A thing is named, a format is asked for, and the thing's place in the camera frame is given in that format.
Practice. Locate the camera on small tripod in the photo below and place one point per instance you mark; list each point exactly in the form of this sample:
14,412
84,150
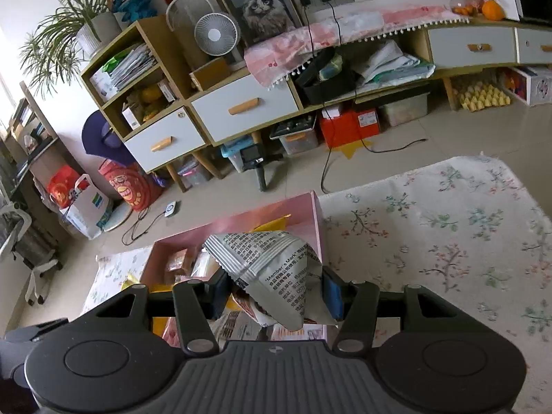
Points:
258,164

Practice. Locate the orange fruit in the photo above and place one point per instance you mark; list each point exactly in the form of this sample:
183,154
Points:
492,10

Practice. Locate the potted spider plant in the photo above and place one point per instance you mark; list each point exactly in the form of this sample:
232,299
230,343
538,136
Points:
86,21

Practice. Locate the white paper shopping bag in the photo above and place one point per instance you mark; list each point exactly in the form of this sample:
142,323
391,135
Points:
88,211

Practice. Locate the black-lid clear plastic bin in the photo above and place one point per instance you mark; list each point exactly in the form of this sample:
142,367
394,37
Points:
295,138

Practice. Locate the yellow moulded tray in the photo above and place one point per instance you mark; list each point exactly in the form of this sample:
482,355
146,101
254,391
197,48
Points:
483,97

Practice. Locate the white printed snack bag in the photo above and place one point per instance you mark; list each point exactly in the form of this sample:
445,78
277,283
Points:
276,267

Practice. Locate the blue plush toy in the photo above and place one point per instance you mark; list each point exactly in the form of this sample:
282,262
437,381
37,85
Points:
129,2

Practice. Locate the red printed bag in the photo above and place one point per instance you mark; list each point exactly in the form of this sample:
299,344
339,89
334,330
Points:
129,185

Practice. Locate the dark side desk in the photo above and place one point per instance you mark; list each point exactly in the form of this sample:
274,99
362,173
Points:
30,138

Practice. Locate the white office chair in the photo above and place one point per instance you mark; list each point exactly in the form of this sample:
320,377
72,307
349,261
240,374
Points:
30,258

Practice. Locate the red gift bag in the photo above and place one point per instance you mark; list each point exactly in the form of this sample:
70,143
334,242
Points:
62,187

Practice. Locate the white cabinet drawer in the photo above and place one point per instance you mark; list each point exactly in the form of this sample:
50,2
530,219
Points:
534,45
243,108
472,47
166,140

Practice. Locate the red orange cardboard box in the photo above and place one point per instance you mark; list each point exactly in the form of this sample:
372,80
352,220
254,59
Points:
349,127

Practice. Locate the white box orange print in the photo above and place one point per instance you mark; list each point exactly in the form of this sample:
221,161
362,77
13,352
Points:
528,86

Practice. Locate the small white desk fan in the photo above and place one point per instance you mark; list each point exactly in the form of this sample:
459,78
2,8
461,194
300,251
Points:
215,34

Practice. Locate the pink cardboard box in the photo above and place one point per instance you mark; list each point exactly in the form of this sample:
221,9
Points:
241,224

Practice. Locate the blue-lid plastic bin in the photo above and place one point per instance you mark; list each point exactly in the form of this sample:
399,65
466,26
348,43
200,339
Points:
237,153

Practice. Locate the yellow items on shelf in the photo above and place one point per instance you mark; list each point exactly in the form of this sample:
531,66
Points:
149,99

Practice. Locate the pink clear cracker packet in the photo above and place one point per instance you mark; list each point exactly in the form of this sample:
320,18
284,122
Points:
297,332

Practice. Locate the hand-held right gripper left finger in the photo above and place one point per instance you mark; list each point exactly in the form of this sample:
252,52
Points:
220,297

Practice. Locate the small wooden box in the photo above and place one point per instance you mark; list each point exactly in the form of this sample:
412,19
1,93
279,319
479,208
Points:
211,73

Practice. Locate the white snack packet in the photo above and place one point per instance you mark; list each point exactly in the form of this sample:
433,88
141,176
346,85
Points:
239,327

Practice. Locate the plain yellow snack packet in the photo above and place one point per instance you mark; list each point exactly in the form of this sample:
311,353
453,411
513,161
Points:
163,327

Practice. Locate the golden brown snack packet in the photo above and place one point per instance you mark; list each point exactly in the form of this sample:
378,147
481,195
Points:
179,261

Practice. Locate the stack of papers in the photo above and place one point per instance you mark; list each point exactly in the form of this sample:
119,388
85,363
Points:
129,67

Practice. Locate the floral tablecloth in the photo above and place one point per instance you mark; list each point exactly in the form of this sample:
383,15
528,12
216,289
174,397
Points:
431,233

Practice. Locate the red white small packet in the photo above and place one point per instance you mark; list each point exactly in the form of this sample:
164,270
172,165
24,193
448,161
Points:
250,306

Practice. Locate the yellow crimped snack packet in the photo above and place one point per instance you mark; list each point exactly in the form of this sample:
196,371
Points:
269,224

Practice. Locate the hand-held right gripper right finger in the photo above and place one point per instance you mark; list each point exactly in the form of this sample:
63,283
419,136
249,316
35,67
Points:
334,295

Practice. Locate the framed cat picture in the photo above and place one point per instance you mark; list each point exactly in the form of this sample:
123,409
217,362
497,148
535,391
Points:
261,6

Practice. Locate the pile of plastic bags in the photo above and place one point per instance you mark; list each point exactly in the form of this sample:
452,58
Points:
392,64

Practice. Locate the clear wrapped snack packet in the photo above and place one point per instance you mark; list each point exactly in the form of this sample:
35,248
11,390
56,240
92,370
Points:
205,265

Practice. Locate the large clear plastic bin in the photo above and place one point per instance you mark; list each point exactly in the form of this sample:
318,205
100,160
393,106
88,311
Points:
405,110

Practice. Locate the small clear plastic bin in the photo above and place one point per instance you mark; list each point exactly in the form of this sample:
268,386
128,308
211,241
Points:
194,172

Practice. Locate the white round floor base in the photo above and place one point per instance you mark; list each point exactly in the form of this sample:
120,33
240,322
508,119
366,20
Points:
116,220

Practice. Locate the black storage box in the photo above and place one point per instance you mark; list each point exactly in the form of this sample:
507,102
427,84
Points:
327,80

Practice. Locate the pink tasselled cloth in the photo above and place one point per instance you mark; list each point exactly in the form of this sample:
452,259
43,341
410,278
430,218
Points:
293,47

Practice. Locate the oranges on cabinet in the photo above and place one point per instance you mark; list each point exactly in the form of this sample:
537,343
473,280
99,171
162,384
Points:
463,4

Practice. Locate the small white carton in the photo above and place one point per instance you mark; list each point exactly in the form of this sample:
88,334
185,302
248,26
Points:
131,116

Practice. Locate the wooden sideboard cabinet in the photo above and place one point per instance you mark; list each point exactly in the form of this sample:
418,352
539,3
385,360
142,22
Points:
172,60

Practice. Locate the purple hat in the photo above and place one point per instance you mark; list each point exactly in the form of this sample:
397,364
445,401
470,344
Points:
101,138

